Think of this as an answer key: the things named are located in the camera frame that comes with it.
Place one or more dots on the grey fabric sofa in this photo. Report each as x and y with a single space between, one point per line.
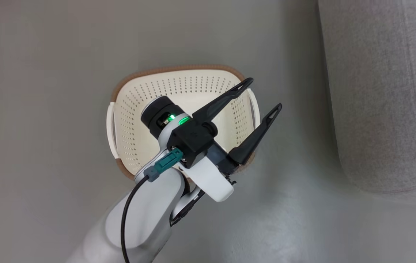
383 91

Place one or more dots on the perforated cream laundry basket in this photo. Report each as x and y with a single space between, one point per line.
138 106

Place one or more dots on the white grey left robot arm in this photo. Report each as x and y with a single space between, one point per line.
146 219

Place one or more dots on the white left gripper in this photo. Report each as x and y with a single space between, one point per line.
211 182

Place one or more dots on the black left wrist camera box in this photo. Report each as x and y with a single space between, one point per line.
193 140

